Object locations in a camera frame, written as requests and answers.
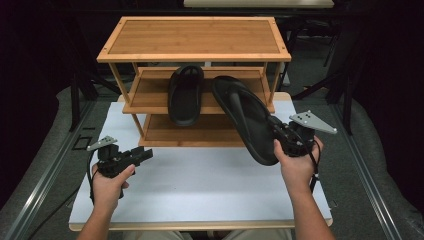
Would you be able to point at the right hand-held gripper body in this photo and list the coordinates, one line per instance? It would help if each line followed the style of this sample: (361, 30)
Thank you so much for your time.
(300, 143)

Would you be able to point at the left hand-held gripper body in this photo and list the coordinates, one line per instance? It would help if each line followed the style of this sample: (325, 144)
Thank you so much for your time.
(111, 163)

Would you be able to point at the black slipper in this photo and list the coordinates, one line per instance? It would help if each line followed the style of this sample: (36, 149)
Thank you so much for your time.
(185, 100)
(250, 123)

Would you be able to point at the wooden three-tier shoe rack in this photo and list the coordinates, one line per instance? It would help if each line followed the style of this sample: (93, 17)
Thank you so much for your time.
(196, 36)

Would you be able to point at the person's left hand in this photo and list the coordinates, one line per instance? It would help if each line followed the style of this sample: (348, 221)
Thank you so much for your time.
(106, 191)

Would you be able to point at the person's right hand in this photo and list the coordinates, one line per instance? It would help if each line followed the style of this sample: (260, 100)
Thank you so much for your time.
(298, 173)

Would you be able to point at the black metal stand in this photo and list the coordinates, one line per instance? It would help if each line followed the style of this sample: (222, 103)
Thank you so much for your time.
(76, 100)
(346, 93)

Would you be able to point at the grey metal floor rail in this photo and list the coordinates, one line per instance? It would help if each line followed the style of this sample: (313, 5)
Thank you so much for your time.
(366, 176)
(43, 180)

